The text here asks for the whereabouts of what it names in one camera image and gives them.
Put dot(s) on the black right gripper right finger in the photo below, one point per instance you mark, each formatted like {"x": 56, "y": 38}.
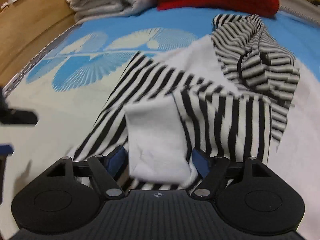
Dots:
{"x": 212, "y": 170}

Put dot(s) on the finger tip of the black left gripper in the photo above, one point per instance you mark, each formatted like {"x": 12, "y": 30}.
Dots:
{"x": 12, "y": 116}

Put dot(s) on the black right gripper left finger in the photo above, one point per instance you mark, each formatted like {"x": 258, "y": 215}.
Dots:
{"x": 103, "y": 170}

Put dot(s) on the black white striped garment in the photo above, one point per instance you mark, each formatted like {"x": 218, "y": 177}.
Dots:
{"x": 236, "y": 93}

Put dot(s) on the blue white patterned bedspread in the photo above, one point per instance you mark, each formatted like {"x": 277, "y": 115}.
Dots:
{"x": 67, "y": 84}

